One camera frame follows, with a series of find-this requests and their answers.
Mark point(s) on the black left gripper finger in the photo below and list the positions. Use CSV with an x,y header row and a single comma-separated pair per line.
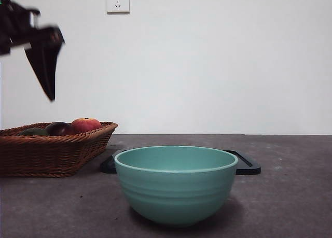
x,y
45,64

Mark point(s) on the green avocado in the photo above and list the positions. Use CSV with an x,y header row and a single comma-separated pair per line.
x,y
32,132

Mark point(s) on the teal ceramic bowl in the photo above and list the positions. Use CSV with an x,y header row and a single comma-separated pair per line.
x,y
176,191

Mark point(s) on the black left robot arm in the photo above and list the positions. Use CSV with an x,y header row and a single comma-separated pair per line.
x,y
14,25

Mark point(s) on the dark red apple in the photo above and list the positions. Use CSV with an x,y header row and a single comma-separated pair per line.
x,y
59,128

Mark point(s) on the red yellow apple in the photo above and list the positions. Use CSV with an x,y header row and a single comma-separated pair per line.
x,y
86,124

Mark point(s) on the brown wicker basket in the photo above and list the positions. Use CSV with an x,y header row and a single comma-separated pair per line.
x,y
46,155

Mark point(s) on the black rectangular tray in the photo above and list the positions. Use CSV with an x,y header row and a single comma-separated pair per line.
x,y
249,169

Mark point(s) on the white wall socket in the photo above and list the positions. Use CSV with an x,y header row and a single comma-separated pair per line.
x,y
118,2

